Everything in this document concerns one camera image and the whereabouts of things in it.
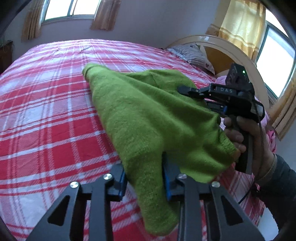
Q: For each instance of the dark sleeved right forearm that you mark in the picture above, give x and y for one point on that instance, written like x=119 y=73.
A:
x=277 y=191

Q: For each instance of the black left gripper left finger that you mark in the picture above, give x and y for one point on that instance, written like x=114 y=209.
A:
x=65 y=219

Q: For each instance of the beige right curtain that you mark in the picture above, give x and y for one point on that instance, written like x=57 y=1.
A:
x=106 y=15

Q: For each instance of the grey patterned pillow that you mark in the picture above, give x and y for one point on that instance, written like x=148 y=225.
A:
x=192 y=54

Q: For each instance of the beige curtain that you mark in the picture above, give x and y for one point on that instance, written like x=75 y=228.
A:
x=32 y=24
x=106 y=15

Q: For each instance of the side window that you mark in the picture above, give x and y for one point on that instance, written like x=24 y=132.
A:
x=276 y=58

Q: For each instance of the yellow side curtain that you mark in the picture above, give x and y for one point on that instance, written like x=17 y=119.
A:
x=241 y=23

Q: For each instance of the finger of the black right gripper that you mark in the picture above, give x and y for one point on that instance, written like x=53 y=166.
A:
x=193 y=92

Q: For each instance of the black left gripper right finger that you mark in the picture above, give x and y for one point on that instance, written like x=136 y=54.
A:
x=225 y=220

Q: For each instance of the green knitted sweater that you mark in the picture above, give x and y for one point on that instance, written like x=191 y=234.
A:
x=144 y=116

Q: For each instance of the person's right hand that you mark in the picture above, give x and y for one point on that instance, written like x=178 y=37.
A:
x=263 y=158

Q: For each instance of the red white plaid bedsheet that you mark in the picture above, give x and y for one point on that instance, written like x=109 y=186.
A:
x=50 y=132

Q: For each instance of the beige left curtain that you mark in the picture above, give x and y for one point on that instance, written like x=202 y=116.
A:
x=32 y=24

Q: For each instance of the far window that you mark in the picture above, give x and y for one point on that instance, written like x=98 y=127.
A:
x=63 y=10

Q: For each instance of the dark wooden desk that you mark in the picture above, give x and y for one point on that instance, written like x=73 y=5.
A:
x=6 y=55

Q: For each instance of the cream round headboard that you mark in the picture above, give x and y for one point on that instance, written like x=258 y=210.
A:
x=222 y=54

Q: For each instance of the pink folded blanket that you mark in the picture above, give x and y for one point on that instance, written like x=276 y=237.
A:
x=270 y=132

